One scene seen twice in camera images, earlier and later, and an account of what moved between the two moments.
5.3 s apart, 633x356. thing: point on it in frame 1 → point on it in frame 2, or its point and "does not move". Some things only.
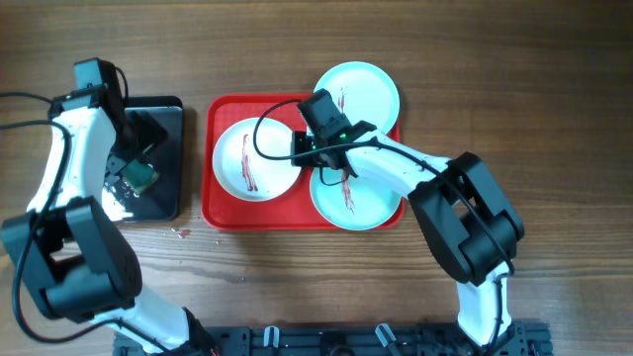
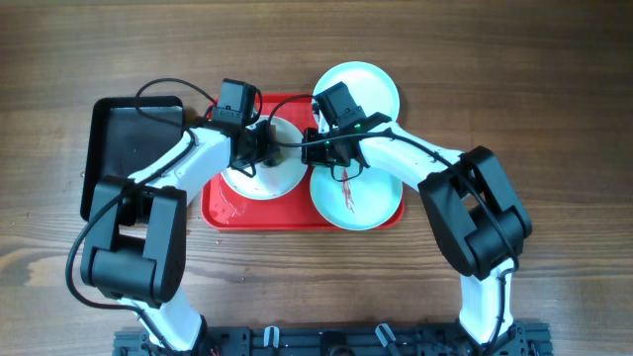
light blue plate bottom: x=352 y=203 does not move
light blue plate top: x=363 y=92 does not move
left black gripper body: x=125 y=138 → x=259 y=144
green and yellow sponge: x=140 y=176 → x=279 y=157
